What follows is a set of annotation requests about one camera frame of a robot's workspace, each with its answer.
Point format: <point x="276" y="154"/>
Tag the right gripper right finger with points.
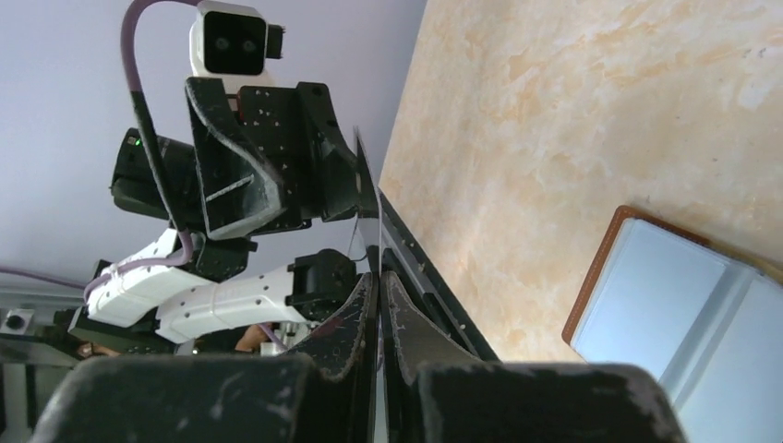
<point x="449" y="395"/>

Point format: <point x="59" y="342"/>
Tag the brown leather card holder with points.
<point x="703" y="319"/>

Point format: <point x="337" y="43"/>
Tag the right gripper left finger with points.
<point x="323" y="390"/>

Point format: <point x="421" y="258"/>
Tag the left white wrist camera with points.
<point x="234" y="43"/>

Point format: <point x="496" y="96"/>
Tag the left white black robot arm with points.
<point x="185" y="287"/>

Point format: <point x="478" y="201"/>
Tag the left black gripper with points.
<point x="290" y="167"/>

